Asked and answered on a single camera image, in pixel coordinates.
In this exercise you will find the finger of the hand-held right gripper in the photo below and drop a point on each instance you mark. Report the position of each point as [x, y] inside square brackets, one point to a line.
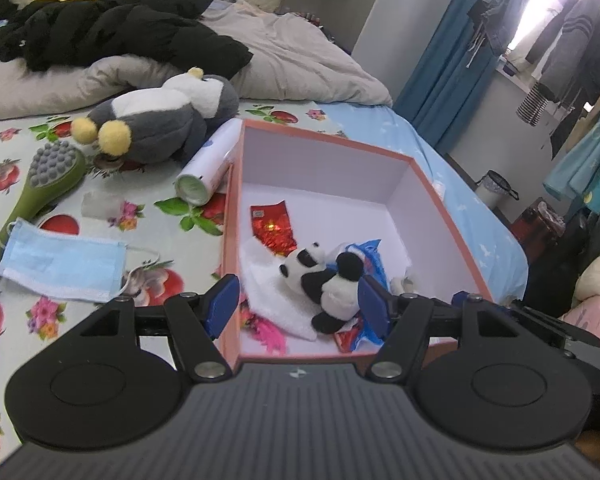
[555, 327]

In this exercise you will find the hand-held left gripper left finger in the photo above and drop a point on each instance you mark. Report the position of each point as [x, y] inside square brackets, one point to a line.
[223, 305]

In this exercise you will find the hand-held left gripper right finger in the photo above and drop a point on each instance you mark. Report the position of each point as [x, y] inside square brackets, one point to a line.
[375, 307]

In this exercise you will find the small beige soft toy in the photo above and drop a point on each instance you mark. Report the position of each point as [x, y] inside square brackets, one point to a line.
[405, 281]

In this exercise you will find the blue snack packet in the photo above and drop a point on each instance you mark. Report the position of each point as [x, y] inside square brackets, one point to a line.
[370, 260]

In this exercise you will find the panda plush toy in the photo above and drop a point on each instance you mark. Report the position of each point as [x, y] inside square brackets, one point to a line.
[330, 290]

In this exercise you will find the white towel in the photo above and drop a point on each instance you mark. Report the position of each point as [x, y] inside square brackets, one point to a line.
[270, 290]

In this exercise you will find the pink feather toy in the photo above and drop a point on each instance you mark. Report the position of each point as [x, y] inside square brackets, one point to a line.
[270, 337]

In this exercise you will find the red foil packet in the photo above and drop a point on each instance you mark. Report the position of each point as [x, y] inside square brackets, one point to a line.
[272, 225]

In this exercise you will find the pink cardboard box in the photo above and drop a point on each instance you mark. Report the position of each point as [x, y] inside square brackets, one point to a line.
[330, 170]

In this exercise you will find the pink cloth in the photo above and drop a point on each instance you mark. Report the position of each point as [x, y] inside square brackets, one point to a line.
[592, 317]

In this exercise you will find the red bag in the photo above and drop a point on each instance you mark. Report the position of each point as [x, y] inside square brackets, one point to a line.
[535, 230]

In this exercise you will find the white cylinder can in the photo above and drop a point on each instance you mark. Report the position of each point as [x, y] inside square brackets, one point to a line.
[210, 165]

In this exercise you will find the small waste bin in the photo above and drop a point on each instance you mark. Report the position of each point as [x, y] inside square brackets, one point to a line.
[495, 190]

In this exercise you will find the clear plastic wrapper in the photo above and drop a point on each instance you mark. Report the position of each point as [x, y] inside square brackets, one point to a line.
[100, 205]

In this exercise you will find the teal garment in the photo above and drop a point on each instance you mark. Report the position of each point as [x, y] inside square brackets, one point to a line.
[585, 165]

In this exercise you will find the blue face mask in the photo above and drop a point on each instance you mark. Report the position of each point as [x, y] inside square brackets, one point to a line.
[60, 260]

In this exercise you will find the grey penguin plush toy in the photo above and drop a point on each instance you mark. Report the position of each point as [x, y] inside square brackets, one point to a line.
[160, 130]

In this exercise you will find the green massage brush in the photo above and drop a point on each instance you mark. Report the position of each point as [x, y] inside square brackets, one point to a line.
[45, 185]

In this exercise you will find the striped garment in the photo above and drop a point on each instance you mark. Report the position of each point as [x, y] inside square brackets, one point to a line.
[532, 105]

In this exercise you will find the blue curtain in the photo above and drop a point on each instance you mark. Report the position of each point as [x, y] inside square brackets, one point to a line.
[445, 70]

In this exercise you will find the grey duvet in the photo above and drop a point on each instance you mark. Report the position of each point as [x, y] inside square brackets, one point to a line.
[300, 60]

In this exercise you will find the hanging dark coats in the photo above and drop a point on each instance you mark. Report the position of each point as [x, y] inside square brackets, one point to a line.
[570, 45]

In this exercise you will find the black puffer jacket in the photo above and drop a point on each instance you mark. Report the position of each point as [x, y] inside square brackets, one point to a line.
[120, 30]

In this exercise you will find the grey wardrobe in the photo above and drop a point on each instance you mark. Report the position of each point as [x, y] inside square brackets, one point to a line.
[370, 5]

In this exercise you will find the hanging denim clothes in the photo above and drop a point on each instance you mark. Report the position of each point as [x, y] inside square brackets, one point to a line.
[505, 5]

